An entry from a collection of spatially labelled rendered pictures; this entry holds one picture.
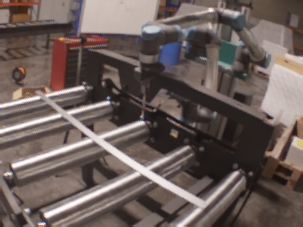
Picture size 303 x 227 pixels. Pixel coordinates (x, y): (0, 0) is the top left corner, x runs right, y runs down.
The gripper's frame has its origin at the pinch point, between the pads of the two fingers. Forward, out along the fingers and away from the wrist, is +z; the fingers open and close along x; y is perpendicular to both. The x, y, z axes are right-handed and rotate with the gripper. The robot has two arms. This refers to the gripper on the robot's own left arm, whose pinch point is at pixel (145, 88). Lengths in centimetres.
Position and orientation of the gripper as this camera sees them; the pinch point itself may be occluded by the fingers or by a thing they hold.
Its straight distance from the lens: 131.8
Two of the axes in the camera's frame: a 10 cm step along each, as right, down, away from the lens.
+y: -7.2, -5.0, 4.8
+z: -1.1, 7.7, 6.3
